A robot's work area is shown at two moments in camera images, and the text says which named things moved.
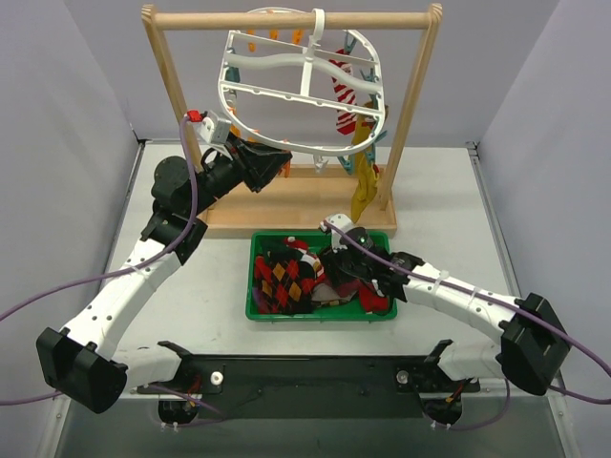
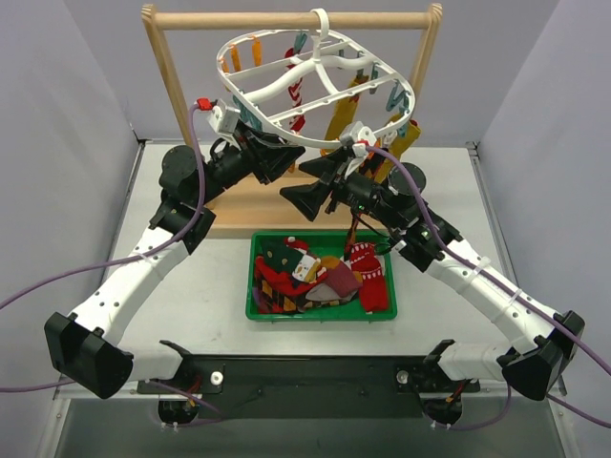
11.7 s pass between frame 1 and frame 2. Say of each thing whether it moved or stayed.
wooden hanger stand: stayed
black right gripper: moved
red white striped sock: moved
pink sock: stayed
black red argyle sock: moved
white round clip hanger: moved
